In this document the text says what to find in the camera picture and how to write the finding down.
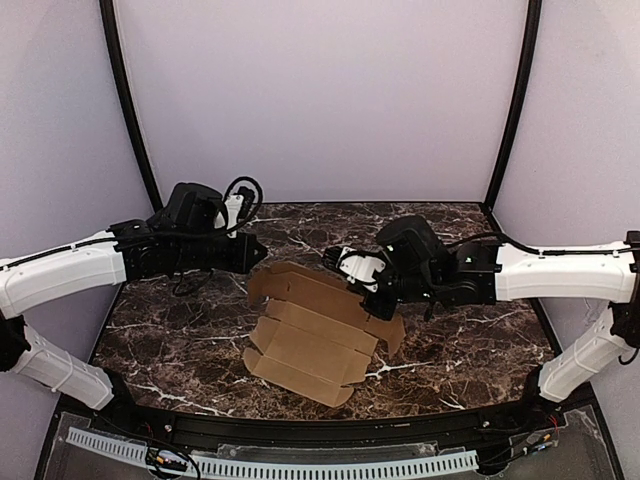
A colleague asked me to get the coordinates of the right black frame post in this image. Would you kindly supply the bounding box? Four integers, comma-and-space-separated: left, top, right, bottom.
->
483, 0, 543, 212

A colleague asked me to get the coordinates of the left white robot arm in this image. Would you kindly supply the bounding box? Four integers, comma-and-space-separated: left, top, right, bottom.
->
1, 176, 267, 411

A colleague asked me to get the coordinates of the black front rail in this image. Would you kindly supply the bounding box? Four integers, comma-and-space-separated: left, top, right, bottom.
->
92, 398, 566, 466

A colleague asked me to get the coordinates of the brown cardboard paper box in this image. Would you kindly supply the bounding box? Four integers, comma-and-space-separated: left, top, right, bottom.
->
243, 262, 405, 407

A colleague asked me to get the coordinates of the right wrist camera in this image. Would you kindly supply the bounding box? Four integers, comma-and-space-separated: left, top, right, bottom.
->
322, 246, 387, 293

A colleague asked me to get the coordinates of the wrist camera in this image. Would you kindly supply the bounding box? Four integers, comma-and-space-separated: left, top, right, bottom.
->
215, 176, 264, 238
322, 246, 387, 293

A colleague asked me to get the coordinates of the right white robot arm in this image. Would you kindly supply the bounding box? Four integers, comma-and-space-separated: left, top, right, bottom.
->
341, 216, 639, 404

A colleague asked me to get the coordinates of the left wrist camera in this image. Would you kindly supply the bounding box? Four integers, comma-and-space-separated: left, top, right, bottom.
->
215, 176, 264, 238

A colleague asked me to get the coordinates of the white slotted cable duct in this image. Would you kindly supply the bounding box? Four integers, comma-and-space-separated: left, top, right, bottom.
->
66, 427, 478, 479

